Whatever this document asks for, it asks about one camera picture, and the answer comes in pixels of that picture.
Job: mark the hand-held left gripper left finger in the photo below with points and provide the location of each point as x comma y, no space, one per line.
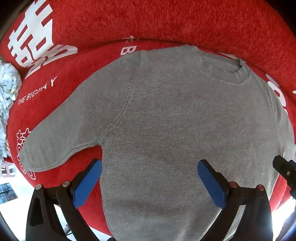
86,183

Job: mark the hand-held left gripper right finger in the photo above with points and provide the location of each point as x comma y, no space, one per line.
211,183

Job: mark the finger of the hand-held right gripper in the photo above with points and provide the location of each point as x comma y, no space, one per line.
285,170

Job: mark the grey knit sweater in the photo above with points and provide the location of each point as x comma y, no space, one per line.
173,120

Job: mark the dark rectangular object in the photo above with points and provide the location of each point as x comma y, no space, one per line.
8,193

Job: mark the pink stool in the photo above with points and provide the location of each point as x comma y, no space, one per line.
5,170

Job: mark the floral patterned cloth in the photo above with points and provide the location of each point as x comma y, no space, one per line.
8,78

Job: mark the red printed sofa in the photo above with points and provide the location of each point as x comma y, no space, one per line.
161,20

